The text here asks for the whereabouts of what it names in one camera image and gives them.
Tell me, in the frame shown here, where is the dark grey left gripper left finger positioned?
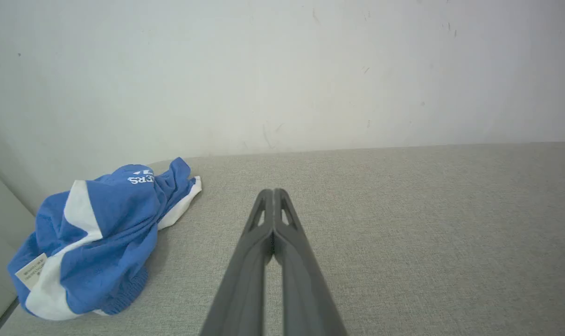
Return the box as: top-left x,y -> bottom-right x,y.
201,189 -> 275,336

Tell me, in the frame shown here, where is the grey fabric sofa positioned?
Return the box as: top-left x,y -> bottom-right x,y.
0,141 -> 565,336

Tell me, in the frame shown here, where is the blue and white cloth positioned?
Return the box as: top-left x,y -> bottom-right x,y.
8,157 -> 202,322

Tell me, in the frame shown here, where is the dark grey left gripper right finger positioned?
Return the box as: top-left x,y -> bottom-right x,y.
273,188 -> 349,336

